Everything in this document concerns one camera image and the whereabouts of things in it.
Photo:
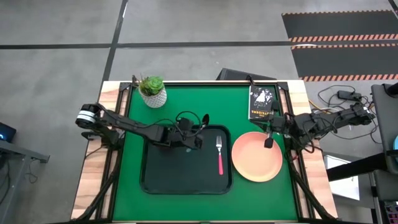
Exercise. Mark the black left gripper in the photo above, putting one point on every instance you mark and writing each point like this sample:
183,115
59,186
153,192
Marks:
178,138

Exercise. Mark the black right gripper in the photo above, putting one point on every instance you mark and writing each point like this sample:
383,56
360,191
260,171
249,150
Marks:
278,124

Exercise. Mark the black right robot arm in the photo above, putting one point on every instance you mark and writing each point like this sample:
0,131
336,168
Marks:
329,121

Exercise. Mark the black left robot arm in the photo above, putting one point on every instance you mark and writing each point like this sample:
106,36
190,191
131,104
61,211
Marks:
124,123

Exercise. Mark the orange round plate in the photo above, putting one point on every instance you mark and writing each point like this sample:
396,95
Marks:
255,161

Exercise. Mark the black rectangular tray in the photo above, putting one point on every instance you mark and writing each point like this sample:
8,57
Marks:
180,174

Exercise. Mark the black paperback book The Outsiders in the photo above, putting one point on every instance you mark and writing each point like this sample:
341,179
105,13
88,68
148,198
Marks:
262,99

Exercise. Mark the black box behind table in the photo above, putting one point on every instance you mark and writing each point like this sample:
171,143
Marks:
242,74

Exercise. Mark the green succulent in white pot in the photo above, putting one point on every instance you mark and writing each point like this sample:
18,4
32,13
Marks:
153,93

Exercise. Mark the black power adapter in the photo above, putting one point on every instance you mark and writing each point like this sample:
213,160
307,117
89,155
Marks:
348,95

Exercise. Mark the green table mat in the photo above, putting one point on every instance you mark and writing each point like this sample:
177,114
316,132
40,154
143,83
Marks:
186,211

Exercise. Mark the white box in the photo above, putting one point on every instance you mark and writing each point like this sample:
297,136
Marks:
343,185

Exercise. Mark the black floor mat orange stripes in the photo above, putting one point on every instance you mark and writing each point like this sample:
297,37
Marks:
342,60
335,25

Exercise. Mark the black bar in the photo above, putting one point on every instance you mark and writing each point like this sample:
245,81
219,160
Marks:
357,166

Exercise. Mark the grey cart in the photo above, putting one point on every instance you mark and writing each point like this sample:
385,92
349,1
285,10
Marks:
387,124

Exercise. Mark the grey desk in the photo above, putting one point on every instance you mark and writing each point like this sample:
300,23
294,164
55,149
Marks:
18,155

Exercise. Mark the black device with blue light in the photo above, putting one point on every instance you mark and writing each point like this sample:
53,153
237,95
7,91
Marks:
6,132

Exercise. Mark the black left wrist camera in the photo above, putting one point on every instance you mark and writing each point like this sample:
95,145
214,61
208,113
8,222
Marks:
185,123

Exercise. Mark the black corner bracket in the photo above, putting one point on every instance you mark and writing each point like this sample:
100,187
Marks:
283,86

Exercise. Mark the black clamp mount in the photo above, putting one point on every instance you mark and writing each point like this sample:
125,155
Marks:
250,81

